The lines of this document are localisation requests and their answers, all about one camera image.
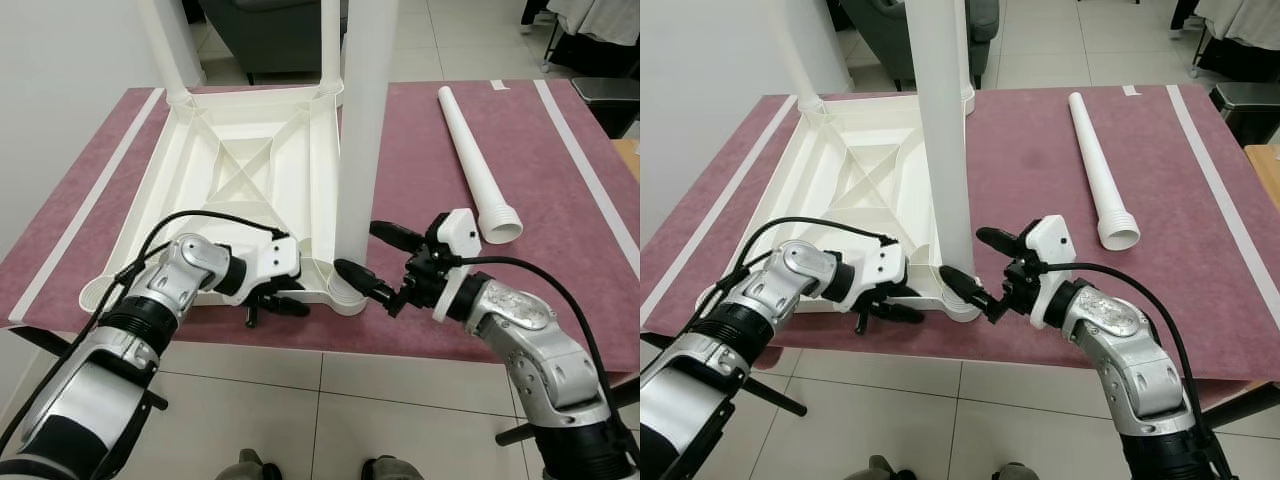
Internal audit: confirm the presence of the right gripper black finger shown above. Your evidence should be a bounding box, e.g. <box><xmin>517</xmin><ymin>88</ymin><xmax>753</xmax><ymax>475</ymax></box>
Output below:
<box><xmin>368</xmin><ymin>220</ymin><xmax>433</xmax><ymax>257</ymax></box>
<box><xmin>333</xmin><ymin>258</ymin><xmax>409</xmax><ymax>315</ymax></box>
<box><xmin>940</xmin><ymin>265</ymin><xmax>1009</xmax><ymax>325</ymax></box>
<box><xmin>975</xmin><ymin>227</ymin><xmax>1033</xmax><ymax>263</ymax></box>

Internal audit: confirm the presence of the white plastic children table top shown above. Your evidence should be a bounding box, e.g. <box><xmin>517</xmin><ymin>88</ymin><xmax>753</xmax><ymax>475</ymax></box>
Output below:
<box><xmin>695</xmin><ymin>88</ymin><xmax>981</xmax><ymax>323</ymax></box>
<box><xmin>80</xmin><ymin>82</ymin><xmax>369</xmax><ymax>316</ymax></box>

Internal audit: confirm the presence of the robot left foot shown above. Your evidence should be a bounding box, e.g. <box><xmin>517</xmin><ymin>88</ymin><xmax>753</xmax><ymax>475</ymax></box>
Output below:
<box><xmin>215</xmin><ymin>450</ymin><xmax>283</xmax><ymax>480</ymax></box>
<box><xmin>845</xmin><ymin>455</ymin><xmax>916</xmax><ymax>480</ymax></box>

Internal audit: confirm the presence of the dark grey armchair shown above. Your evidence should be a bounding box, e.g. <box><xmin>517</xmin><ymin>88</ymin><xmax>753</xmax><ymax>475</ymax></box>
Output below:
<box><xmin>840</xmin><ymin>0</ymin><xmax>1001</xmax><ymax>91</ymax></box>
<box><xmin>200</xmin><ymin>0</ymin><xmax>346</xmax><ymax>81</ymax></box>

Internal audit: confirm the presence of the silver black trash bin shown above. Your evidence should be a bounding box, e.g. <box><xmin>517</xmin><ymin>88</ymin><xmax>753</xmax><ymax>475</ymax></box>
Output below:
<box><xmin>1208</xmin><ymin>82</ymin><xmax>1280</xmax><ymax>146</ymax></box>
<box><xmin>570</xmin><ymin>77</ymin><xmax>641</xmax><ymax>136</ymax></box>

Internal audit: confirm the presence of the clothes rack with garments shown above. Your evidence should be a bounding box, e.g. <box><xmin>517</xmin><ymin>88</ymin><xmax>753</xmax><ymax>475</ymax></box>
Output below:
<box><xmin>520</xmin><ymin>0</ymin><xmax>641</xmax><ymax>76</ymax></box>
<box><xmin>1170</xmin><ymin>0</ymin><xmax>1280</xmax><ymax>81</ymax></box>

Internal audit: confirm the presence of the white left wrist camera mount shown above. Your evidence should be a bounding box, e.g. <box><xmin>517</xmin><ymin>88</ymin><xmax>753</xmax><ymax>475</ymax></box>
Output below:
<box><xmin>850</xmin><ymin>238</ymin><xmax>909</xmax><ymax>298</ymax></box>
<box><xmin>240</xmin><ymin>232</ymin><xmax>301</xmax><ymax>291</ymax></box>

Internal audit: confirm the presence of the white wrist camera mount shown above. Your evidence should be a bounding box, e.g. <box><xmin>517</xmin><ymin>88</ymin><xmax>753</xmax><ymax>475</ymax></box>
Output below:
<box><xmin>1020</xmin><ymin>215</ymin><xmax>1078</xmax><ymax>329</ymax></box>
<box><xmin>430</xmin><ymin>210</ymin><xmax>483</xmax><ymax>321</ymax></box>
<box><xmin>850</xmin><ymin>238</ymin><xmax>909</xmax><ymax>298</ymax></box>
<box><xmin>240</xmin><ymin>232</ymin><xmax>301</xmax><ymax>291</ymax></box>

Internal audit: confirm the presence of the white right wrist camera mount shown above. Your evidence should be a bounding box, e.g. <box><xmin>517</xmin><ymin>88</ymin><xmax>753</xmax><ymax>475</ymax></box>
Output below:
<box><xmin>430</xmin><ymin>210</ymin><xmax>483</xmax><ymax>321</ymax></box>
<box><xmin>1020</xmin><ymin>215</ymin><xmax>1078</xmax><ymax>329</ymax></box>

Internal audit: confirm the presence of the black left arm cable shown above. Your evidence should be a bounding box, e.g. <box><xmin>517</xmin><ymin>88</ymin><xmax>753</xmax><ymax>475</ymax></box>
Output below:
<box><xmin>640</xmin><ymin>217</ymin><xmax>899</xmax><ymax>331</ymax></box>
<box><xmin>0</xmin><ymin>210</ymin><xmax>291</xmax><ymax>451</ymax></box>

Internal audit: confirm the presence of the black metal table frame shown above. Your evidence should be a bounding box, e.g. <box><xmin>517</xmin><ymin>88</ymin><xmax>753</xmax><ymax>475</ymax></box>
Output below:
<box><xmin>700</xmin><ymin>350</ymin><xmax>1280</xmax><ymax>431</ymax></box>
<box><xmin>10</xmin><ymin>325</ymin><xmax>641</xmax><ymax>446</ymax></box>

